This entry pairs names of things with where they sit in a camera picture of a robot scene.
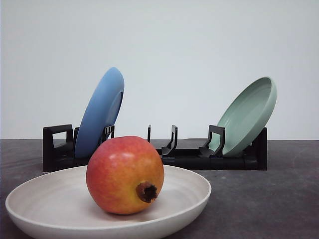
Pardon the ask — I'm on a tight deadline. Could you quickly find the red pomegranate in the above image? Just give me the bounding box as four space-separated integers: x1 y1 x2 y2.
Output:
86 135 164 215

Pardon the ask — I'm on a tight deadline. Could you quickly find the blue plate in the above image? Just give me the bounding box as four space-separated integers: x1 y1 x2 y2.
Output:
74 67 125 158

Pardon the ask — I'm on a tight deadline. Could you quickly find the white plate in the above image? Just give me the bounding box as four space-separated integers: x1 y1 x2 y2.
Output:
6 167 212 239

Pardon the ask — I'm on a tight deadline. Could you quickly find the mint green plate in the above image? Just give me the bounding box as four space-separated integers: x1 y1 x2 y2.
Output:
211 77 277 157

